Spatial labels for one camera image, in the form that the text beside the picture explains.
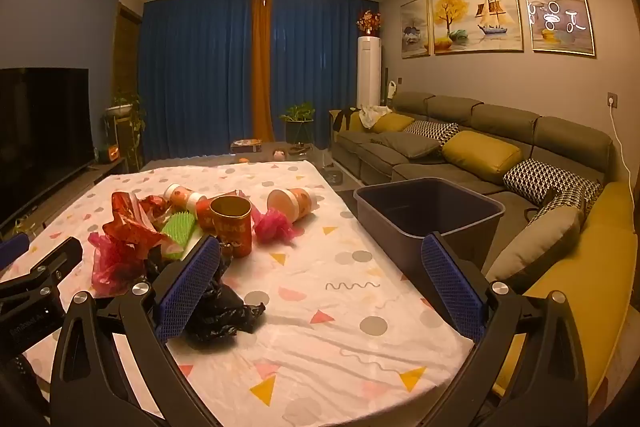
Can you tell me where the red gold flower decoration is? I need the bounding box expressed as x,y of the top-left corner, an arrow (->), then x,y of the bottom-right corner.
356,9 -> 385,36

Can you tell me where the white cloth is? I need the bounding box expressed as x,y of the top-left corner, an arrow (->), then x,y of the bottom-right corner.
357,104 -> 393,130

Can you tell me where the wooden door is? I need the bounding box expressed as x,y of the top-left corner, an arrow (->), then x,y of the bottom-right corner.
114,2 -> 143,112

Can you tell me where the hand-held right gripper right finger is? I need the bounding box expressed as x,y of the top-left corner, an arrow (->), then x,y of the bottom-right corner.
421,231 -> 593,427

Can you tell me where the grey plastic bin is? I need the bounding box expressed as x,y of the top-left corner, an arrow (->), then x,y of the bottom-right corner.
353,177 -> 507,275

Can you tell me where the red foil bag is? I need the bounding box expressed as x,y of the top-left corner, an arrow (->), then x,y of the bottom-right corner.
102,192 -> 173,238

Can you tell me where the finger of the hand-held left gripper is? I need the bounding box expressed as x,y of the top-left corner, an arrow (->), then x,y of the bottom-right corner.
0,234 -> 30,267
0,237 -> 83,308

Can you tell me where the pink plastic bag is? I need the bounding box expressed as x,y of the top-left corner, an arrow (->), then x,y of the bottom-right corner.
89,232 -> 161,298

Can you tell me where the small yellow pillow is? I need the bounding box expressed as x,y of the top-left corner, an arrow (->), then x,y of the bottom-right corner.
372,113 -> 416,134

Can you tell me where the trailing plant on stand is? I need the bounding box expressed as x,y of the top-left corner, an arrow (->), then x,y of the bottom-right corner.
106,92 -> 147,172

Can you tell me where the green foam fruit net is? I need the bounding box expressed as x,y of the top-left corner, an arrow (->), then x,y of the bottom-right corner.
160,212 -> 201,258

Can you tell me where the large yellow pillow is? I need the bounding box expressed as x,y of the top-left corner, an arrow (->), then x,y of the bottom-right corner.
442,130 -> 523,171

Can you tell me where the small grey landscape painting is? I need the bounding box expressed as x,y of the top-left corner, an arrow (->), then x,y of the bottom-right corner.
400,0 -> 432,59

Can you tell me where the dark television cabinet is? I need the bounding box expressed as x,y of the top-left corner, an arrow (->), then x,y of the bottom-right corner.
0,157 -> 126,230

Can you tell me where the sailing ship tree painting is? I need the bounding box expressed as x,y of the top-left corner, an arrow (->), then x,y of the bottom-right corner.
431,0 -> 525,56

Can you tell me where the white charging cable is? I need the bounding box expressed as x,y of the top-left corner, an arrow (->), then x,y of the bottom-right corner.
607,104 -> 633,185

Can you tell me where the white standing air conditioner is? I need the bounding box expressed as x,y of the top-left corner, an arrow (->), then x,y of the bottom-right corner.
356,36 -> 382,110

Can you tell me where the red gold-rimmed can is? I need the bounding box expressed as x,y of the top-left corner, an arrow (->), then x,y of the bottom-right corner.
209,195 -> 253,258

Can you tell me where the black plastic bag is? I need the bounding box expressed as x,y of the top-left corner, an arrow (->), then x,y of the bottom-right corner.
145,252 -> 266,343

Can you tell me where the black garment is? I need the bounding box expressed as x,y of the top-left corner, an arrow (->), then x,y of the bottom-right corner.
334,108 -> 362,132

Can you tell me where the patterned white tablecloth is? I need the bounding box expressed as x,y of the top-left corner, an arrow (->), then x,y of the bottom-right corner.
0,159 -> 501,427

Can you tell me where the black flat television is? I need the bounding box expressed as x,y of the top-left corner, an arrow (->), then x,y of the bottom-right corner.
0,68 -> 96,228

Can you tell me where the black white patterned pillow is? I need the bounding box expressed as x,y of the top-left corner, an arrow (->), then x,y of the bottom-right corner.
525,184 -> 603,223
502,158 -> 601,206
404,120 -> 460,145

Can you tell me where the orange curtain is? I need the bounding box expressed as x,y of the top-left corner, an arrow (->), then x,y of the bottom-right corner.
250,0 -> 275,142

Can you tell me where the grey fabric sofa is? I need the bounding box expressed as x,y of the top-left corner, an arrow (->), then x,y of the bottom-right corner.
330,91 -> 640,408

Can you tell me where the pink mesh net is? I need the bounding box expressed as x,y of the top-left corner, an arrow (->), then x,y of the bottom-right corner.
252,209 -> 297,244

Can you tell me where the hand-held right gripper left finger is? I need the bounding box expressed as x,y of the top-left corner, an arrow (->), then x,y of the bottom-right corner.
50,234 -> 223,427

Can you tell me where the dark coffee table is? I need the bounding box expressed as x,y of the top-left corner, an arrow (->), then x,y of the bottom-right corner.
142,139 -> 331,172

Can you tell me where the large grey pillow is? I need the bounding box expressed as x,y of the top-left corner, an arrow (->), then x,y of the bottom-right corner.
485,206 -> 583,293

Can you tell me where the flat grey pillow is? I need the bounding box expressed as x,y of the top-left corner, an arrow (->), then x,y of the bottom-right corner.
372,132 -> 443,159

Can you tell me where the glossy grey framed painting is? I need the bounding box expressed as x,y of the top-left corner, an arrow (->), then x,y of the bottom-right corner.
519,0 -> 597,58

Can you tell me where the blue curtain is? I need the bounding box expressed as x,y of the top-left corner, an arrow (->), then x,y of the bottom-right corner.
270,0 -> 379,148
142,0 -> 256,160

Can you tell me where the potted plant dark pot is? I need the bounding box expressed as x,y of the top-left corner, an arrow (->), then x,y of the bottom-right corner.
279,102 -> 317,144

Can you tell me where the orange paper cup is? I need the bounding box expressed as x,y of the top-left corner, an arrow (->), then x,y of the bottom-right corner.
266,188 -> 315,224
164,183 -> 207,210
196,194 -> 221,230

